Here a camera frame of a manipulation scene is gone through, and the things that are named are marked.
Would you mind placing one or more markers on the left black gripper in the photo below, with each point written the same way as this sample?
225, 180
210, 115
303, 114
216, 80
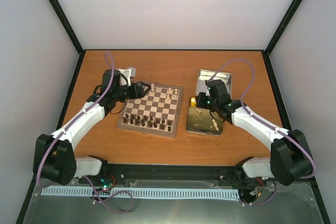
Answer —
137, 92

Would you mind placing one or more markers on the silver tin lid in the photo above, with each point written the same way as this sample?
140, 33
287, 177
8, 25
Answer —
205, 75

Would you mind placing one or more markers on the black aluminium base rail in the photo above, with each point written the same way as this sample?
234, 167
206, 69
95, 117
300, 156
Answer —
123, 174

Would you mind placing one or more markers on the black frame post right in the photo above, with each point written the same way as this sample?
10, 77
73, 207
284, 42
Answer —
289, 14

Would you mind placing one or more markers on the gold tin box base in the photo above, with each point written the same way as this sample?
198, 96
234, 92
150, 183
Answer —
202, 123

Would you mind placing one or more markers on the light blue cable duct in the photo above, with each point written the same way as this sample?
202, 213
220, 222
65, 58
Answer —
144, 193

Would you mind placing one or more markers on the green lit circuit board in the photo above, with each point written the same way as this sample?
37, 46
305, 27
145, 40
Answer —
107, 185

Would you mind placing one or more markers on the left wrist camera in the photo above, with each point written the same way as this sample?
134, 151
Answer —
126, 75

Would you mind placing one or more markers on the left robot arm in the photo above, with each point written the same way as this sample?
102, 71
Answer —
54, 157

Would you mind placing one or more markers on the black frame post left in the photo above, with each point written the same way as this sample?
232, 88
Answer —
66, 25

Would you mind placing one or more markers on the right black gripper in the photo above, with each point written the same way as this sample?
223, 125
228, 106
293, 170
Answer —
199, 98

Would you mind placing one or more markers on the wooden chess board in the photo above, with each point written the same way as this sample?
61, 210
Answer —
153, 105

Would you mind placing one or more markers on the black frame post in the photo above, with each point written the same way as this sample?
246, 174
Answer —
66, 25
289, 14

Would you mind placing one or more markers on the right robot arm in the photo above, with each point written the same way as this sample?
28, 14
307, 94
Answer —
289, 160

